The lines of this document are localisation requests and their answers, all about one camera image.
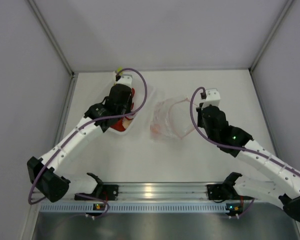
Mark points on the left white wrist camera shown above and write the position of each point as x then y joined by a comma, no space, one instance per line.
123,79

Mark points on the translucent white plastic basket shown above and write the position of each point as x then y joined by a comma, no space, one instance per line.
143,95

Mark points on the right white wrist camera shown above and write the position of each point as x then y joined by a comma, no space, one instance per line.
210,97

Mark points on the left aluminium frame post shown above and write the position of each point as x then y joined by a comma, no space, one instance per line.
49,34

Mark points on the red fake lobster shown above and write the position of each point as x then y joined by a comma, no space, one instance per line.
118,126

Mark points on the fake green leek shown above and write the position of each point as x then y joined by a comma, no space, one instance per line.
118,71

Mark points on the clear zip top bag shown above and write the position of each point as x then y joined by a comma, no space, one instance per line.
171,119

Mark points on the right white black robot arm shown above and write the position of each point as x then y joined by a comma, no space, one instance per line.
283,186

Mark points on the aluminium frame post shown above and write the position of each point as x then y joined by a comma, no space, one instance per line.
49,34
288,4

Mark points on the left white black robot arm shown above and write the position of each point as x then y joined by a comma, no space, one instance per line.
47,173

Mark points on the right aluminium frame post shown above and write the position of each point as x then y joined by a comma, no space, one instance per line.
288,4

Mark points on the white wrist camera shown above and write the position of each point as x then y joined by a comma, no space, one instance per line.
210,97
123,79

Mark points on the white slotted cable duct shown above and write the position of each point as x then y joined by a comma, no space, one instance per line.
126,207

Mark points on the aluminium rail base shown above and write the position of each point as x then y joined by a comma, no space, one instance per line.
162,191

